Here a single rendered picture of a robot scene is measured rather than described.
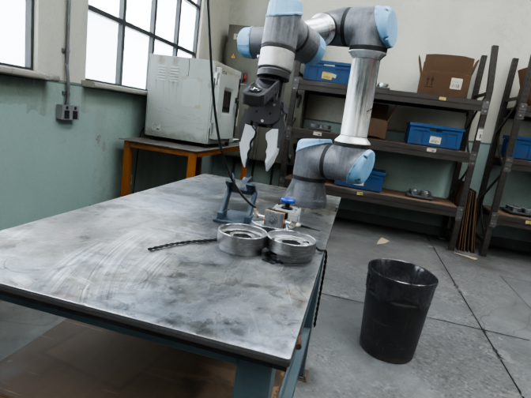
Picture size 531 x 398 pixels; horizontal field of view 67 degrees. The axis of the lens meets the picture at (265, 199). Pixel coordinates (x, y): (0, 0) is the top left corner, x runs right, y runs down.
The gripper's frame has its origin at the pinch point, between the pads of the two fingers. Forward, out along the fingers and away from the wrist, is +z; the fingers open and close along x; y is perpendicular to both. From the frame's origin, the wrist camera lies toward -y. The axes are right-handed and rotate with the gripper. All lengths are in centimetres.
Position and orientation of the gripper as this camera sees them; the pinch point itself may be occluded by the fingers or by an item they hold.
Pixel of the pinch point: (255, 163)
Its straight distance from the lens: 85.8
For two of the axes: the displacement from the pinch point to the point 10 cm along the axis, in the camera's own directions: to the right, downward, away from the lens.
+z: -1.7, 9.8, 0.8
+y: 2.2, -0.3, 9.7
